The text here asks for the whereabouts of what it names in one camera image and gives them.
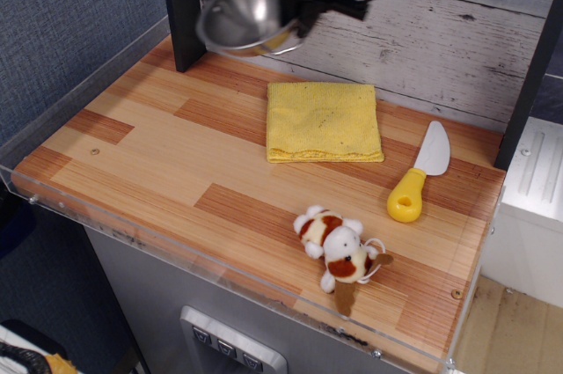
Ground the stainless steel bowl with handles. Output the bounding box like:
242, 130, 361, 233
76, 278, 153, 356
196, 0, 304, 57

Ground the folded yellow cloth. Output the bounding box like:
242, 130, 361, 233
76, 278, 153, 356
266, 82, 384, 163

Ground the brown white plush dog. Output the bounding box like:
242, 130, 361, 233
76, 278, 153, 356
293, 205, 393, 317

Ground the white cabinet at right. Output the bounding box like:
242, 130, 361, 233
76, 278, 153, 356
481, 117, 562, 307

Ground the clear acrylic table guard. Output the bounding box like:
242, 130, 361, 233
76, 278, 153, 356
1, 22, 504, 373

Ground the silver dispenser button panel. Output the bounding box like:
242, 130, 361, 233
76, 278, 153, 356
179, 305, 289, 373

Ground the yellow black object bottom left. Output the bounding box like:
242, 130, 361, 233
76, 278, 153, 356
1, 342, 78, 374

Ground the black vertical post left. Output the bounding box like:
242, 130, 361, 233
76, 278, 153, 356
165, 0, 207, 72

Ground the black vertical post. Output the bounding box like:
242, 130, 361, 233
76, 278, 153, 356
494, 0, 562, 171
165, 0, 207, 72

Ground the yellow handled toy knife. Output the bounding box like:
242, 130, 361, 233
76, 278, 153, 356
387, 121, 450, 223

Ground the black vertical post right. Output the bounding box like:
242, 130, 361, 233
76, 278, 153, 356
494, 0, 562, 171

